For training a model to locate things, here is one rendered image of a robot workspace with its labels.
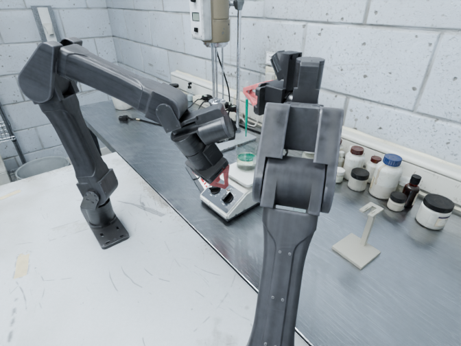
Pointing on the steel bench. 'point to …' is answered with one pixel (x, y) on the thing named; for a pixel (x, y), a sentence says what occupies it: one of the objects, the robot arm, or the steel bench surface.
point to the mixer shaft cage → (217, 78)
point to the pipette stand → (358, 252)
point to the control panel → (222, 196)
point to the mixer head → (210, 22)
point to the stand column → (238, 69)
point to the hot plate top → (245, 178)
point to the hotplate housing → (245, 202)
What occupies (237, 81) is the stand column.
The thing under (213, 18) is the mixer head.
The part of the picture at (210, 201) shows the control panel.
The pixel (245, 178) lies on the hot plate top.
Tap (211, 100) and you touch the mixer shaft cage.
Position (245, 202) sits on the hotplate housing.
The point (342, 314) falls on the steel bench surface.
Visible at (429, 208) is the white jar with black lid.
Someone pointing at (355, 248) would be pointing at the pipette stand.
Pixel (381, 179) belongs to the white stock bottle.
